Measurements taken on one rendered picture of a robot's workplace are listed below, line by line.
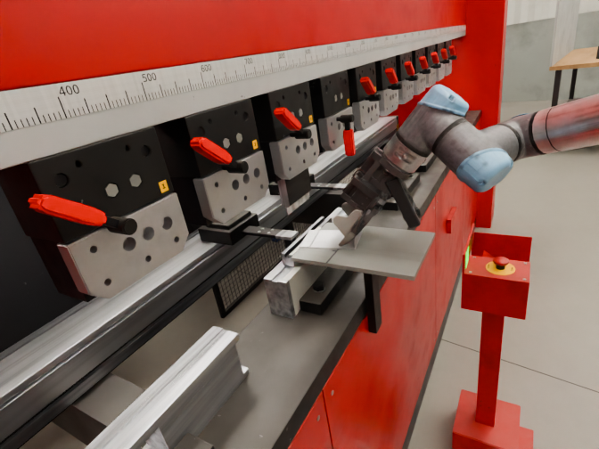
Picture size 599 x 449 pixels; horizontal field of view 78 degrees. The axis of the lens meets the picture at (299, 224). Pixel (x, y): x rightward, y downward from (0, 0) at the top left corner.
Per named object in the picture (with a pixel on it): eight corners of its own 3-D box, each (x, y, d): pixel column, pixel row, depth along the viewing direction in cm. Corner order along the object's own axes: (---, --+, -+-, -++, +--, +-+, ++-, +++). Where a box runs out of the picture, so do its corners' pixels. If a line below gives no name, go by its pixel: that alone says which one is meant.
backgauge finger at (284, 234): (283, 253, 86) (279, 234, 84) (201, 241, 99) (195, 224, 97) (307, 230, 95) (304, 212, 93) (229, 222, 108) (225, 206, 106)
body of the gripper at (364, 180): (346, 185, 82) (379, 142, 76) (377, 208, 82) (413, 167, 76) (337, 199, 76) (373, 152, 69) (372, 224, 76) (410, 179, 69)
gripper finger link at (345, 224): (322, 232, 82) (347, 199, 79) (344, 248, 82) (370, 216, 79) (320, 236, 79) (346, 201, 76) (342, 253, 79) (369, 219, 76)
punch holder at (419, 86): (417, 95, 147) (416, 50, 140) (396, 97, 151) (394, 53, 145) (426, 89, 158) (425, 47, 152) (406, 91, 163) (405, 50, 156)
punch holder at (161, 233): (95, 308, 41) (28, 163, 34) (54, 294, 45) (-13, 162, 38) (192, 244, 52) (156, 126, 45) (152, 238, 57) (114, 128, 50)
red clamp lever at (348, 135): (355, 157, 89) (350, 115, 85) (339, 157, 91) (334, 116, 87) (357, 154, 90) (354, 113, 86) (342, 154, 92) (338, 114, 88)
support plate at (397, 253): (414, 281, 68) (414, 276, 67) (291, 261, 81) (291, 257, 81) (435, 236, 81) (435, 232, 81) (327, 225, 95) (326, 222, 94)
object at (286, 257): (294, 266, 83) (292, 255, 81) (283, 265, 84) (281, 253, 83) (332, 227, 98) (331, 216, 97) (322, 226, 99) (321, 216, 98)
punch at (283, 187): (291, 216, 81) (283, 174, 77) (283, 215, 82) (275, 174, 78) (313, 199, 88) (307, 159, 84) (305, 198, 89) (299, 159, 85)
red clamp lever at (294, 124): (286, 104, 62) (313, 131, 70) (266, 106, 64) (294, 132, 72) (284, 114, 62) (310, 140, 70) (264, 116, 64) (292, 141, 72)
